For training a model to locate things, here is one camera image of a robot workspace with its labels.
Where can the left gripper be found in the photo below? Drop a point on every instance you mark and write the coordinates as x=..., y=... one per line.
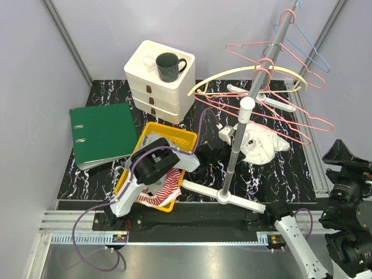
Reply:
x=229, y=150

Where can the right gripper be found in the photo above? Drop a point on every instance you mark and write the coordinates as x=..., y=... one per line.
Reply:
x=351, y=166

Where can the red white striped tank top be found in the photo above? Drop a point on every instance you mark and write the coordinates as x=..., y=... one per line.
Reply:
x=163, y=192

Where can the light blue wire hanger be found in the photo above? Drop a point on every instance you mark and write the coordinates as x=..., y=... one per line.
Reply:
x=306, y=22

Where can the grey sock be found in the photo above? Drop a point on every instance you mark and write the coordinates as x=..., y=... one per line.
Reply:
x=157, y=164

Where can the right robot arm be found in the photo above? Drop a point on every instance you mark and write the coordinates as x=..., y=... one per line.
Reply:
x=348, y=213

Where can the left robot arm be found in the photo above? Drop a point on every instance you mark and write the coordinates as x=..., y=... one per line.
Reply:
x=121, y=204

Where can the white rack base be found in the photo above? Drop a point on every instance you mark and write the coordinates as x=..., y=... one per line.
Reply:
x=232, y=197

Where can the grey clothes rack pole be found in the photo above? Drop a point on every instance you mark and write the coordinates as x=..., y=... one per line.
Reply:
x=262, y=78

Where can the white drawer unit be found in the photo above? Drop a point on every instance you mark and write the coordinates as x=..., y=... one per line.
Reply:
x=167, y=101

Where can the dark green mug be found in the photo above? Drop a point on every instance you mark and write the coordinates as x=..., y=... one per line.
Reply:
x=169, y=66

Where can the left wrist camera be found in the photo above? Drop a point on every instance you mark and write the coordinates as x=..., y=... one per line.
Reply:
x=226, y=134

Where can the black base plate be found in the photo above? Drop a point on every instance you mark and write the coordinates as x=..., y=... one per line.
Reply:
x=187, y=222

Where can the green ring binder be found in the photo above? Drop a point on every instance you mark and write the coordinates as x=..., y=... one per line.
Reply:
x=102, y=134

